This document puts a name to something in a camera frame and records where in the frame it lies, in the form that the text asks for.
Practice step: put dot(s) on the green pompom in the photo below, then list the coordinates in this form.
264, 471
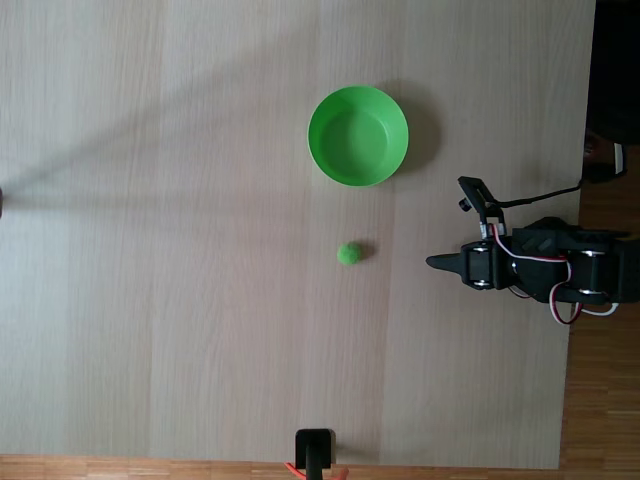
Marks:
350, 253

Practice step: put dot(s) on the green plastic bowl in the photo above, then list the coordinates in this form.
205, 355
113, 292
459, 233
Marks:
357, 137

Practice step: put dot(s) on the black table clamp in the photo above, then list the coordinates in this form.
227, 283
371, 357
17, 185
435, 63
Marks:
314, 450

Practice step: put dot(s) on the black object with white stripe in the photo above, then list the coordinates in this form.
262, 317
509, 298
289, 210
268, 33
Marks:
602, 170

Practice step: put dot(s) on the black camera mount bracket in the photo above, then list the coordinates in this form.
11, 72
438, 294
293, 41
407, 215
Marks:
479, 195

